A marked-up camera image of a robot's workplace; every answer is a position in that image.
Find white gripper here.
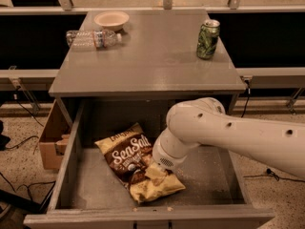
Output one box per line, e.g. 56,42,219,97
145,128,200,179

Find brown sea salt chip bag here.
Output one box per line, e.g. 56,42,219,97
95,123,185,203

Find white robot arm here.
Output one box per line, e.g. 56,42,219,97
152,97,305,178

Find grey cabinet counter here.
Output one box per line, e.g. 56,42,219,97
49,9,245,120

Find brown cardboard box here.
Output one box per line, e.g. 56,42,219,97
38,101,71,170

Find clear plastic water bottle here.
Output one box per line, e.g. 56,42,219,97
66,29,122,50

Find green soda can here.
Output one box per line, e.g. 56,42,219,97
196,19,220,59

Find beige paper bowl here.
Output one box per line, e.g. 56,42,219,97
94,11,130,31

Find black floor cable right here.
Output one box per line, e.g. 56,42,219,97
243,167,305,183

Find black power cable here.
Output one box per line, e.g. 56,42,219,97
239,78,252,118

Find black floor cables left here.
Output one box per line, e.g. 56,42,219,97
0,86,57,208

